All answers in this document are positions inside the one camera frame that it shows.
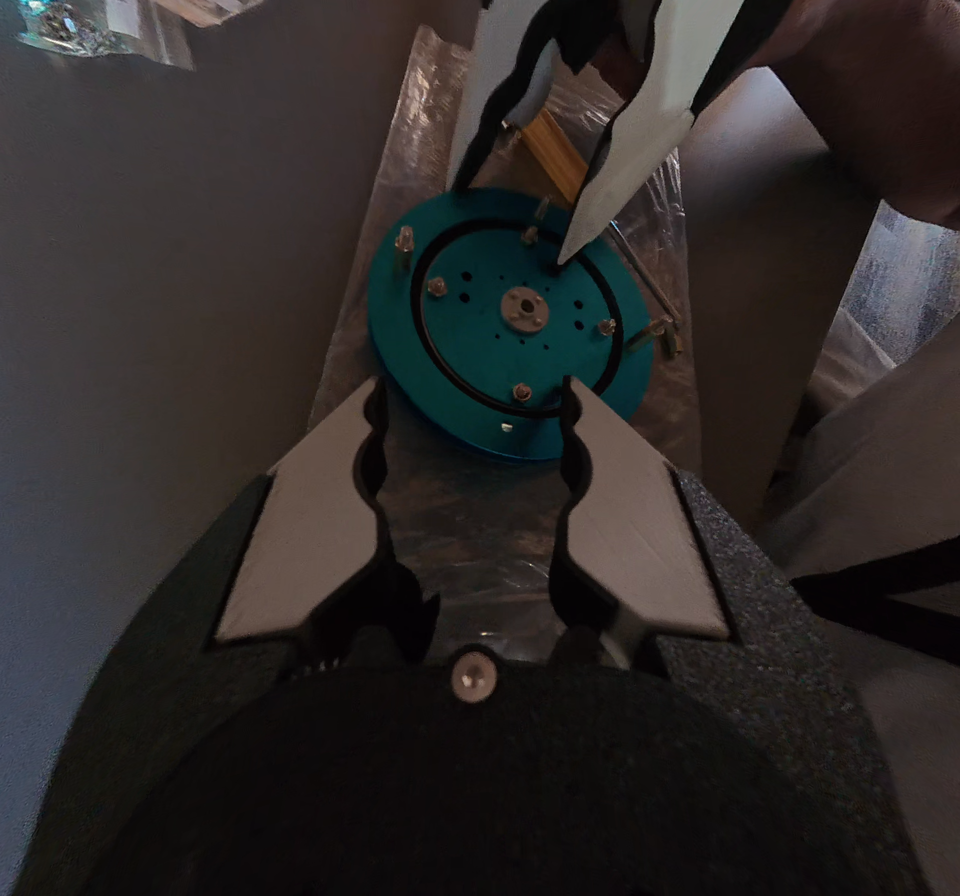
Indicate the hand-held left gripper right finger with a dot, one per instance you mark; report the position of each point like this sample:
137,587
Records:
645,536

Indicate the grey desk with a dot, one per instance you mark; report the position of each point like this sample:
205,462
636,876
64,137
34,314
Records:
150,311

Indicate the clear plastic bag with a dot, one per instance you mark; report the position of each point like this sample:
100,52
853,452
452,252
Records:
450,521

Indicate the blue metal turntable base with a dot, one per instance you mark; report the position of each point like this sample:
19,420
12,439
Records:
465,356

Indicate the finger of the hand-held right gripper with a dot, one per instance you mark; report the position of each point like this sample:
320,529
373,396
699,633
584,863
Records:
690,34
510,11

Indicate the person's right forearm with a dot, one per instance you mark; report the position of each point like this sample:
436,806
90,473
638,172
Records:
885,49

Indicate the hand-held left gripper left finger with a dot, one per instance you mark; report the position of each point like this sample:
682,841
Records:
300,544

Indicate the pile of small screw bags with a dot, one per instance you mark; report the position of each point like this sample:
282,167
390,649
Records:
112,19

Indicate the person's torso in pale shirt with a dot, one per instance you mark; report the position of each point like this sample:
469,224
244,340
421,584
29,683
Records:
885,461

